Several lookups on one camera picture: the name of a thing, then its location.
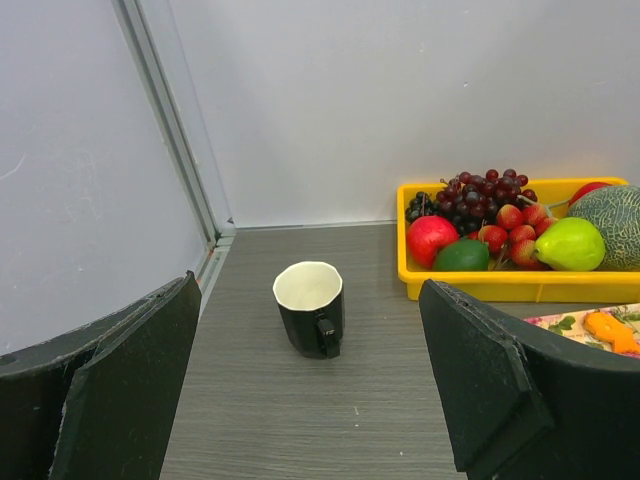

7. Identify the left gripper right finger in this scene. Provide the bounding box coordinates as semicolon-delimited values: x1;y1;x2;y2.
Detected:
419;280;639;479

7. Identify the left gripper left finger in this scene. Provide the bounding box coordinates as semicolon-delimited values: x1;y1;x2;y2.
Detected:
1;272;201;479

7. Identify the floral serving tray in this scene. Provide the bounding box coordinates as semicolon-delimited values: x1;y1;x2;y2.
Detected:
525;304;639;358

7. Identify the orange fish cookie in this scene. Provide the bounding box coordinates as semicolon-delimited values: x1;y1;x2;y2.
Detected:
583;311;639;354

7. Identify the yellow plastic fruit bin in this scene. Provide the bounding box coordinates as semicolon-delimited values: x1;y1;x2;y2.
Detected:
396;183;639;304

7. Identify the black paper cup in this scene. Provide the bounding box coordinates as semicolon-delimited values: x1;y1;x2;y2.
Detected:
272;261;345;359

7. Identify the green lime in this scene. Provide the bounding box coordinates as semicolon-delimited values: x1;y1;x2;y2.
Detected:
432;239;490;272

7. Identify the red cherries cluster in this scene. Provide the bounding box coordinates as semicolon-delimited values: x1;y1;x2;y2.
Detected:
468;205;557;271

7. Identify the green pear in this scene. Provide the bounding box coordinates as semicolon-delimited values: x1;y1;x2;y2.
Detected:
534;217;606;272

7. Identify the red apple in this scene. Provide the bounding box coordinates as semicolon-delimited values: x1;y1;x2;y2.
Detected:
406;216;459;269

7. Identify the dark red grape bunch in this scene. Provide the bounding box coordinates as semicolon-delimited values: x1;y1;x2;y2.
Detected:
404;169;538;236

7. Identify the green melon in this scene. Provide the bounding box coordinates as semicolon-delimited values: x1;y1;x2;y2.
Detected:
567;185;639;272

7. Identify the red pomegranate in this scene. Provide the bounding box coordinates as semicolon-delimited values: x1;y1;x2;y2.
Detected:
568;182;610;207

